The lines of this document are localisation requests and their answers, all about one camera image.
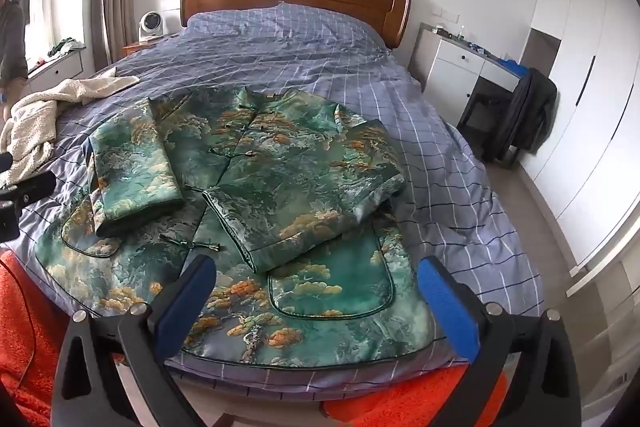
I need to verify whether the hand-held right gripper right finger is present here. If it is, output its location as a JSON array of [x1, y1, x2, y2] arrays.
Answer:
[[417, 255, 583, 427]]

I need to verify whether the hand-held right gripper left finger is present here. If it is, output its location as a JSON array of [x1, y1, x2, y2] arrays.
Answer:
[[50, 254, 218, 427]]

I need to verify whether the green printed padded jacket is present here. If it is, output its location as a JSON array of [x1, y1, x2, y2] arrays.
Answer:
[[32, 87, 436, 365]]

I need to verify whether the cream fleece blanket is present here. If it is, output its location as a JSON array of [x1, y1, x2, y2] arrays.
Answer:
[[0, 76, 141, 188]]

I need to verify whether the white window cabinet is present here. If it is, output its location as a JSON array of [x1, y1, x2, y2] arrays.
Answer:
[[25, 42, 86, 95]]

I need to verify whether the dark green cloth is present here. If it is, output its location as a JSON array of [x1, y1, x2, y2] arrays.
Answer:
[[47, 38, 76, 58]]

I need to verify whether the blue checked duvet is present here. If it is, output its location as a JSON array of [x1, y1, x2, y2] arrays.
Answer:
[[10, 4, 546, 395]]

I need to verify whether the wooden nightstand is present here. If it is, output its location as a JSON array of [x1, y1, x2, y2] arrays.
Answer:
[[122, 34, 173, 56]]

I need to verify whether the black chair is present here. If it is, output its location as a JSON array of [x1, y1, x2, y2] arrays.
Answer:
[[457, 89, 521, 168]]

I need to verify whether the small white fan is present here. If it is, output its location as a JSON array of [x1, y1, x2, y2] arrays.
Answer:
[[137, 10, 163, 44]]

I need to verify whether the black jacket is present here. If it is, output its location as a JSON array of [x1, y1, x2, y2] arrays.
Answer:
[[495, 68, 558, 158]]

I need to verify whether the white desk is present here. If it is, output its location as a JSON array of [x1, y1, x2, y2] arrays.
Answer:
[[407, 23, 526, 128]]

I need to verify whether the white wardrobe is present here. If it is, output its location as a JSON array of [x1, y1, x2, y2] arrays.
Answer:
[[517, 0, 640, 268]]

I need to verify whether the blue cloth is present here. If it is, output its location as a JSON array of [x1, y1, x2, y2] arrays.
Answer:
[[500, 59, 531, 78]]

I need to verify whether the blue checked pillow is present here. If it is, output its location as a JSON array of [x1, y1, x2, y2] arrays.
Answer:
[[187, 3, 391, 55]]

